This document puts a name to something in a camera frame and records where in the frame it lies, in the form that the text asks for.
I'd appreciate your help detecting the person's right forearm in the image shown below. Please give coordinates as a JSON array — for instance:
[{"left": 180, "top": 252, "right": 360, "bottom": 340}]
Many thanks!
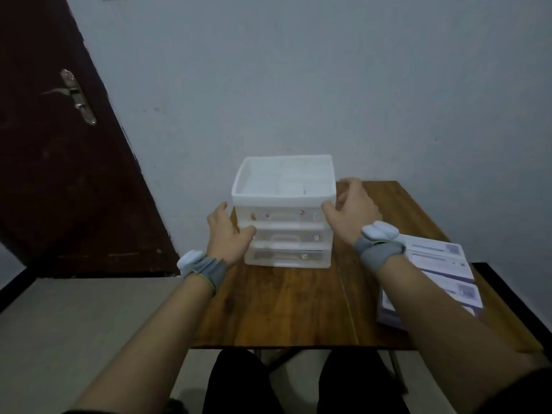
[{"left": 374, "top": 253, "right": 545, "bottom": 414}]

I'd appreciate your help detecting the white plastic drawer organizer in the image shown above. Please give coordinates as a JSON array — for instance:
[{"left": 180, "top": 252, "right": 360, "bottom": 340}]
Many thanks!
[{"left": 231, "top": 154, "right": 337, "bottom": 270}]

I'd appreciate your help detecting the person's right hand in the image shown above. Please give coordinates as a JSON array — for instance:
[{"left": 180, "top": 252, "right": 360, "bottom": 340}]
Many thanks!
[{"left": 321, "top": 177, "right": 384, "bottom": 247}]

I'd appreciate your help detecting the dark brown wooden door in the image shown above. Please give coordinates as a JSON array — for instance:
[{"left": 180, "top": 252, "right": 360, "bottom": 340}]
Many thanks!
[{"left": 0, "top": 0, "right": 181, "bottom": 279}]

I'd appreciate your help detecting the person's left hand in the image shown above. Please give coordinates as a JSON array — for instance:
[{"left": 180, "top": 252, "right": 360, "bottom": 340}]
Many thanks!
[{"left": 206, "top": 202, "right": 258, "bottom": 269}]

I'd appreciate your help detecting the person's left forearm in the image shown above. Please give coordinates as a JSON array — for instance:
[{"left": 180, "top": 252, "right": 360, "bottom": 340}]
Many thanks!
[{"left": 71, "top": 273, "right": 215, "bottom": 414}]

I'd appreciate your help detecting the person's black shirt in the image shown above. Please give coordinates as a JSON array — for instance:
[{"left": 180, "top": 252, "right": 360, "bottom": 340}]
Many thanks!
[{"left": 62, "top": 364, "right": 552, "bottom": 414}]

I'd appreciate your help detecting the silver door handle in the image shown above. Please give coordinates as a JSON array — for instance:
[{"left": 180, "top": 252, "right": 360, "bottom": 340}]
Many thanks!
[{"left": 41, "top": 68, "right": 98, "bottom": 127}]

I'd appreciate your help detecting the grey wristband with white tracker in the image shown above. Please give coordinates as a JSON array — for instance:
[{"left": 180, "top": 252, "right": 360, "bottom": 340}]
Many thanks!
[
  {"left": 353, "top": 221, "right": 407, "bottom": 274},
  {"left": 177, "top": 250, "right": 228, "bottom": 297}
]

